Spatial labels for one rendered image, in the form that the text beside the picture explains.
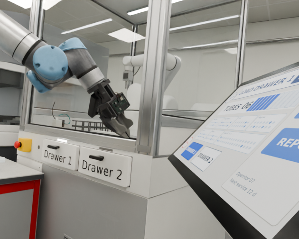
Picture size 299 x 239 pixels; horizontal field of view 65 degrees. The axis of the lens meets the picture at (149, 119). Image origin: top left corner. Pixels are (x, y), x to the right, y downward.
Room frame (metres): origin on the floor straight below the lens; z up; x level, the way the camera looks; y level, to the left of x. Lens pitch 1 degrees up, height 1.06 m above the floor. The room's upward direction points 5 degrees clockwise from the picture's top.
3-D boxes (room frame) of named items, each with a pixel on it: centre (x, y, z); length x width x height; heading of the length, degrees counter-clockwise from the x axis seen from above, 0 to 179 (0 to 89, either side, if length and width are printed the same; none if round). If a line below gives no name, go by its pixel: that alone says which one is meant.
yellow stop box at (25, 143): (1.33, 0.69, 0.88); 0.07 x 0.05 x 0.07; 52
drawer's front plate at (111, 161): (0.95, 0.17, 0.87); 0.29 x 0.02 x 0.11; 52
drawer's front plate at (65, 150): (1.14, 0.42, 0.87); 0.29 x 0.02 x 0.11; 52
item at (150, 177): (1.50, 0.09, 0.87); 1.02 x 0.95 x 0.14; 52
